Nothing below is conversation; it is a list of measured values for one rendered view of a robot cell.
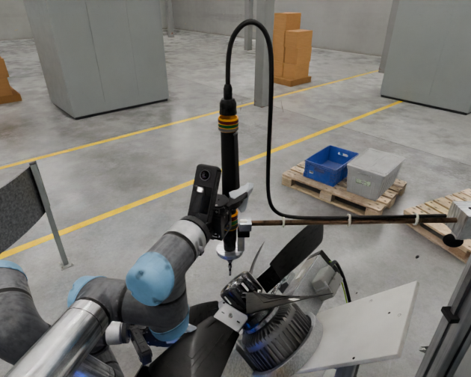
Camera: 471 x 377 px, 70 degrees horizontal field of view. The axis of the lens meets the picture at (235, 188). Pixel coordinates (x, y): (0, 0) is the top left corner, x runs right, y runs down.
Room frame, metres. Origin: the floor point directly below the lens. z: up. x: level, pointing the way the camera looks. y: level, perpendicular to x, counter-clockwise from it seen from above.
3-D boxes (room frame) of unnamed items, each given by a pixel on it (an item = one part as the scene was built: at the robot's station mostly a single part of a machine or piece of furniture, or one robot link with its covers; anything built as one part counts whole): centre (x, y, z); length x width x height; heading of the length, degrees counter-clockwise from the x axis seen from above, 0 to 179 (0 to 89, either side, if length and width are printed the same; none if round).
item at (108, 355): (0.63, 0.41, 1.08); 0.11 x 0.08 x 0.11; 37
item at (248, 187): (0.65, -0.02, 1.63); 0.09 x 0.03 x 0.06; 135
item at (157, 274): (0.43, 0.13, 1.63); 0.11 x 0.08 x 0.09; 156
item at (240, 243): (0.69, 0.01, 1.50); 0.09 x 0.07 x 0.10; 91
